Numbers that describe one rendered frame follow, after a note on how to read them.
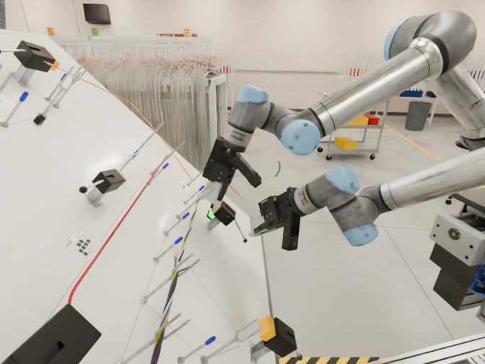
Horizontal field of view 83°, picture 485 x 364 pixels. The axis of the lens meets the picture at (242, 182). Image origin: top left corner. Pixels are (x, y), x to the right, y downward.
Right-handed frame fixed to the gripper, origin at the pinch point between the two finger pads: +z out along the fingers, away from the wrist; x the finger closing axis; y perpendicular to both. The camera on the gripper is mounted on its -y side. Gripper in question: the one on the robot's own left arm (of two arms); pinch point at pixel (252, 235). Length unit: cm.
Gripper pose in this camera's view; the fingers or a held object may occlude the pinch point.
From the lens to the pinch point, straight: 87.5
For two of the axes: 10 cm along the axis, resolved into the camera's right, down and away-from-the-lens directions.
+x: -6.8, -0.7, -7.3
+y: -3.0, -8.8, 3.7
